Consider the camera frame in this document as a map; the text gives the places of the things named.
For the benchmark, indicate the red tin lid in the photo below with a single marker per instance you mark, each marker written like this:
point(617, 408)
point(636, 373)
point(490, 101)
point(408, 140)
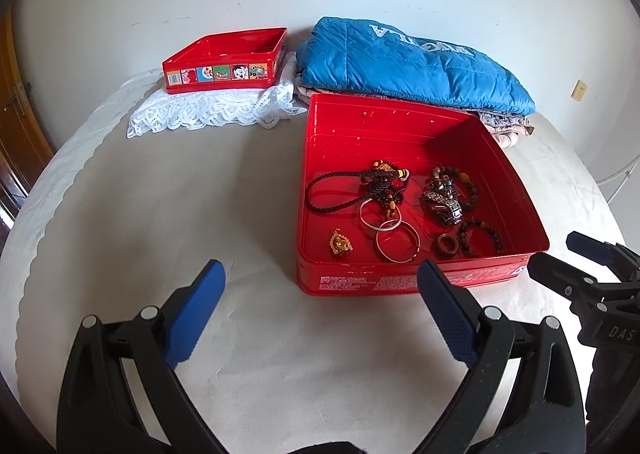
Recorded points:
point(220, 73)

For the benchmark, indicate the wooden cabinet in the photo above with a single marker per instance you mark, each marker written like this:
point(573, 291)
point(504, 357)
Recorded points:
point(20, 123)

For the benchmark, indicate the red tin box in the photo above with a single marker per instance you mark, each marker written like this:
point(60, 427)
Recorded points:
point(350, 143)

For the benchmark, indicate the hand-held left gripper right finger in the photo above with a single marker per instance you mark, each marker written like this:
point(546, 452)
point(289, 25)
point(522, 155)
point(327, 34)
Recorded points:
point(452, 319)

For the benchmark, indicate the beige patterned cloth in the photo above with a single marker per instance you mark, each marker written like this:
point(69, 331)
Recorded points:
point(505, 128)

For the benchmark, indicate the silver bangle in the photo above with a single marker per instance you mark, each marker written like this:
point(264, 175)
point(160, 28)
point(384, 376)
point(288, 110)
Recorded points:
point(364, 223)
point(380, 251)

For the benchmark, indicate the gold pendant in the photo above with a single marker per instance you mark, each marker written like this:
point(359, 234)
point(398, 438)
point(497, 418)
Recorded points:
point(341, 245)

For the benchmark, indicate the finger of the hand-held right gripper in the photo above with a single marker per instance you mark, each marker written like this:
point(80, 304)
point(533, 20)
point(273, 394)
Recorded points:
point(595, 246)
point(560, 276)

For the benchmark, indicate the blue quilted jacket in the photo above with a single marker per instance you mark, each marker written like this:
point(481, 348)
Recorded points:
point(400, 63)

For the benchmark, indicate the silver metal watch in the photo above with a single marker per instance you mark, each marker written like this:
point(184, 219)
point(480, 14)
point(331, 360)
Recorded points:
point(450, 216)

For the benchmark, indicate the wall outlet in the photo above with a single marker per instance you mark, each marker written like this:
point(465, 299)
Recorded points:
point(580, 90)

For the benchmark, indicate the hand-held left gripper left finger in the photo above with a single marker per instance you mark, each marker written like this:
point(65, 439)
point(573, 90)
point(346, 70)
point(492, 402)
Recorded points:
point(192, 319)

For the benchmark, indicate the white lace cloth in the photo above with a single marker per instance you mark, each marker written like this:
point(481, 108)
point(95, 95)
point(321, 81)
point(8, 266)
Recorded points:
point(200, 108)

